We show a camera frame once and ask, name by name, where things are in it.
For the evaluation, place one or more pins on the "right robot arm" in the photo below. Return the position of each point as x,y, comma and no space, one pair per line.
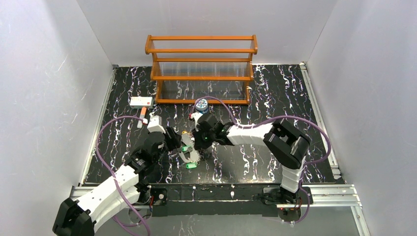
287,143

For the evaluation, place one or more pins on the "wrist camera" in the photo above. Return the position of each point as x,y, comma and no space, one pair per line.
195,118
155,124

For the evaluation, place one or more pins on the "orange wooden shelf rack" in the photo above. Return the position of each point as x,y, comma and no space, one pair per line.
208,58

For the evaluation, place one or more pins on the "white red small box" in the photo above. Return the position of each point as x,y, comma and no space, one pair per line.
139,102

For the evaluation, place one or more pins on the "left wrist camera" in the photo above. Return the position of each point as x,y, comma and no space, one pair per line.
155,124

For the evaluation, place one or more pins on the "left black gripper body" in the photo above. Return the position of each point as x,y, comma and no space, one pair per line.
174,139

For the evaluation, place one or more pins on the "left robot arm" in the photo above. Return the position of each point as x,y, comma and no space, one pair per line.
86,214

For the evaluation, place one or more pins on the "large silver carabiner keyring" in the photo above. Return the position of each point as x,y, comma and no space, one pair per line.
193,156

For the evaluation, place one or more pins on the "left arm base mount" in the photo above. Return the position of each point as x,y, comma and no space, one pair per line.
151,197

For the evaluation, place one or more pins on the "green key tag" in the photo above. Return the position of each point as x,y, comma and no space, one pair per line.
191,165
186,149

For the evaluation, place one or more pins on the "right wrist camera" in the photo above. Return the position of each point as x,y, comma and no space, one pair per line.
195,118

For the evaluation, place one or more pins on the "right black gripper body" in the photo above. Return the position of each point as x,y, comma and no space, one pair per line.
198,141

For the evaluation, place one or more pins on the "orange white tube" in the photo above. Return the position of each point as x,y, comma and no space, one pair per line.
143,121

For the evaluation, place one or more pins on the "blue round jar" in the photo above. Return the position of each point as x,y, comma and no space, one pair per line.
202,106

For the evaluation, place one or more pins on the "aluminium frame rail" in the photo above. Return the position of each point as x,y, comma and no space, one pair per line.
229,197

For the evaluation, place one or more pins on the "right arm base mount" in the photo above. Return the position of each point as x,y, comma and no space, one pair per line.
273,196

